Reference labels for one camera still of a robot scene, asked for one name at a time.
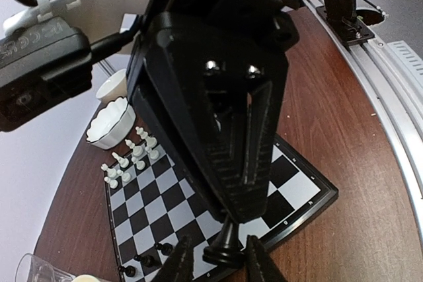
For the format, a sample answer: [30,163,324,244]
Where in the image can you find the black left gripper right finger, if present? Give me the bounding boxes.
[245,235,287,282]

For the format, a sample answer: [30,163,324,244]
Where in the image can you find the white pawn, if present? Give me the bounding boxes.
[100,164,117,178]
[104,176,118,189]
[145,146,159,160]
[132,157,145,170]

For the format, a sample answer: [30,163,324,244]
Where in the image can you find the white chess piece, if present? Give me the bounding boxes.
[135,127,157,148]
[125,139,144,158]
[117,170,132,183]
[112,152,130,169]

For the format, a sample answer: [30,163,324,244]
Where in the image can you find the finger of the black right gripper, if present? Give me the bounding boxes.
[132,85,268,223]
[243,80,281,186]

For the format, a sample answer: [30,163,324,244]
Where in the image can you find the black pawn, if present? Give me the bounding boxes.
[154,242,174,256]
[118,265,137,277]
[134,254,155,267]

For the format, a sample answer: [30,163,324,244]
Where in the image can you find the black chess piece tall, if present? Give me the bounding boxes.
[202,217,245,269]

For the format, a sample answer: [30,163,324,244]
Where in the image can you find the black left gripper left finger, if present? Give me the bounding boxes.
[155,236,194,282]

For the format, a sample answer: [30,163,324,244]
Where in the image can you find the cream cat-shaped bowl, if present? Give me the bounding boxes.
[71,274,100,282]

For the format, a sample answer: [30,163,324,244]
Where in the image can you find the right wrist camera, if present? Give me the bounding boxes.
[1,20,93,132]

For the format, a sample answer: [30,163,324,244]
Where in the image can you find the white scalloped bowl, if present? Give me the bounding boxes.
[86,97,136,150]

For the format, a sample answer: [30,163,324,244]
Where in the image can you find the clear drinking glass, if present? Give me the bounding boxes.
[15,253,76,282]

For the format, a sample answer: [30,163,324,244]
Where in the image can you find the black white chessboard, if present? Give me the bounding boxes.
[104,135,340,279]

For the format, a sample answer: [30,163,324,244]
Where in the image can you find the aluminium front rail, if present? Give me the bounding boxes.
[303,0,422,234]

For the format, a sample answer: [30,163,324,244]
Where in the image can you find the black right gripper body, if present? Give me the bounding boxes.
[128,0,299,150]

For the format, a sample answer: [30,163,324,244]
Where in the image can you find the cream round bowl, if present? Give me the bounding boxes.
[95,69,127,104]

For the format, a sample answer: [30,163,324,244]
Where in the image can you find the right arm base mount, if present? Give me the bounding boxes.
[316,6,375,48]

